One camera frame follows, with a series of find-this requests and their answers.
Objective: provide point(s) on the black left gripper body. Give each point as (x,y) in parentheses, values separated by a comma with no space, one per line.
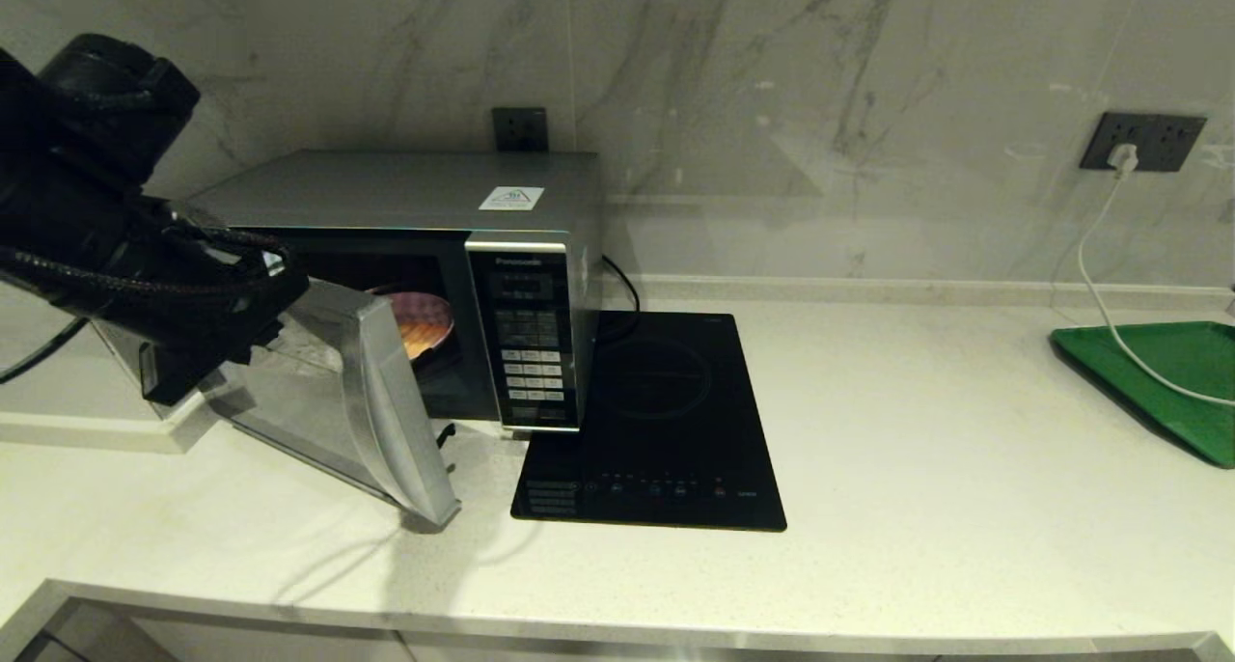
(193,305)

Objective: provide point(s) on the dark glass microwave door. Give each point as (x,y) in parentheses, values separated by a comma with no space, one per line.
(386,430)

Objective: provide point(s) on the lilac round plate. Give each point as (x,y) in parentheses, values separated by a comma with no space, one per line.
(425,307)

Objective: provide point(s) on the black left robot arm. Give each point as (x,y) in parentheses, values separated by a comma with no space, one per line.
(87,141)

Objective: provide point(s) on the silver Panasonic microwave oven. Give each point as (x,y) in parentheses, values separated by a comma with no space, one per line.
(386,189)

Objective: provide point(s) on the black induction cooktop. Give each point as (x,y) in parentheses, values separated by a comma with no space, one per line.
(675,382)

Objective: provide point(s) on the white power plug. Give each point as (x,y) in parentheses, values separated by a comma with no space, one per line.
(1122,158)

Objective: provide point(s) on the green plastic tray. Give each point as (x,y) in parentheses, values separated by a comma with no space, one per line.
(1196,353)

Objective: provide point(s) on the small black wall socket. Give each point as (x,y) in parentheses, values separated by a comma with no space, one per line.
(521,129)

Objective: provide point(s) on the wide black wall socket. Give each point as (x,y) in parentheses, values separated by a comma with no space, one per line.
(1167,141)

